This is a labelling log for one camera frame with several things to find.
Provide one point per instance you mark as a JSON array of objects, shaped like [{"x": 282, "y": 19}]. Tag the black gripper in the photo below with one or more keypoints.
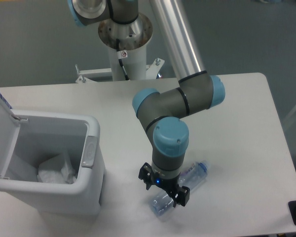
[{"x": 180, "y": 195}]

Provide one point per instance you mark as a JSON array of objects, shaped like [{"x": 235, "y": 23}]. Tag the clear plastic water bottle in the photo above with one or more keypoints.
[{"x": 191, "y": 176}]

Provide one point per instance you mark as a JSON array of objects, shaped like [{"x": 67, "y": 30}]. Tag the white plastic wrapper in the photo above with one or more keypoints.
[{"x": 57, "y": 170}]

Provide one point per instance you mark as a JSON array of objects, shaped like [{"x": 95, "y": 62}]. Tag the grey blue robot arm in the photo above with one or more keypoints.
[{"x": 161, "y": 114}]

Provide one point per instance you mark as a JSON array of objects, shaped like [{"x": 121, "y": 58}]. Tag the white plastic trash can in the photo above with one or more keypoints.
[{"x": 43, "y": 136}]

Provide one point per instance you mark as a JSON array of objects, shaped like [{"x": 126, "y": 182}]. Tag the white trash can lid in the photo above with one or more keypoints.
[{"x": 9, "y": 130}]

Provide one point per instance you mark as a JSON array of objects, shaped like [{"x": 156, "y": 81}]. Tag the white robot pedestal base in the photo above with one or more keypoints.
[{"x": 127, "y": 50}]

